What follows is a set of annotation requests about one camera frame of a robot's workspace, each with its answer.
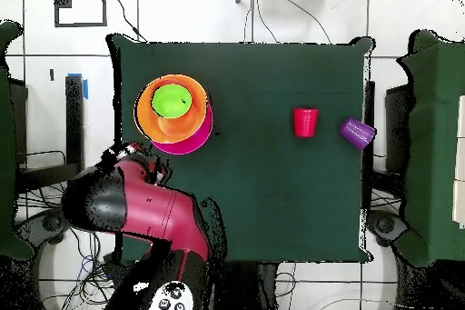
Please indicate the small orange bowl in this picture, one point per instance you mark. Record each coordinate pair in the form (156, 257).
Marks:
(198, 101)

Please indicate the red cup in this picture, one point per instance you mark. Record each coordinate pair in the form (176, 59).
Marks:
(306, 122)

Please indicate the small green bowl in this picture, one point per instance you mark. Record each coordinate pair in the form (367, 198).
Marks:
(170, 101)

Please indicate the large orange bowl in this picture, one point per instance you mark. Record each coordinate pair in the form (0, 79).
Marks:
(143, 117)

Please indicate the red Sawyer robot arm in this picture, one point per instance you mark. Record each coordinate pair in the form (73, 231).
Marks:
(156, 212)

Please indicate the large pink bowl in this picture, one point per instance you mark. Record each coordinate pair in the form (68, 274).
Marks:
(196, 142)

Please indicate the dark green tablecloth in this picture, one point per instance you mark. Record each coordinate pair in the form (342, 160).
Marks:
(436, 142)
(7, 142)
(272, 70)

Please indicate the purple cup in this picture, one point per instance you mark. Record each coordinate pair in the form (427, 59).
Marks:
(358, 133)

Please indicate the blue tape strip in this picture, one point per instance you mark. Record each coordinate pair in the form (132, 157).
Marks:
(85, 90)

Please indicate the black metal stand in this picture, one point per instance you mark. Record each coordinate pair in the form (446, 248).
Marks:
(74, 124)

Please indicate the black box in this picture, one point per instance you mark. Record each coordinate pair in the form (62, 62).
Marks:
(18, 124)
(397, 132)

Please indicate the dark grey chair base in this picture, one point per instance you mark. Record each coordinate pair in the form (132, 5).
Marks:
(385, 223)
(47, 224)

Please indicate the black floor tape square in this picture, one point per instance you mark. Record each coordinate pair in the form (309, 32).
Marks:
(80, 25)

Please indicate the white box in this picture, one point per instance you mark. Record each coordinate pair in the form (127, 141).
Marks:
(460, 161)

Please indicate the black upright post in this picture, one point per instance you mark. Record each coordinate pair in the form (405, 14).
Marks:
(368, 172)

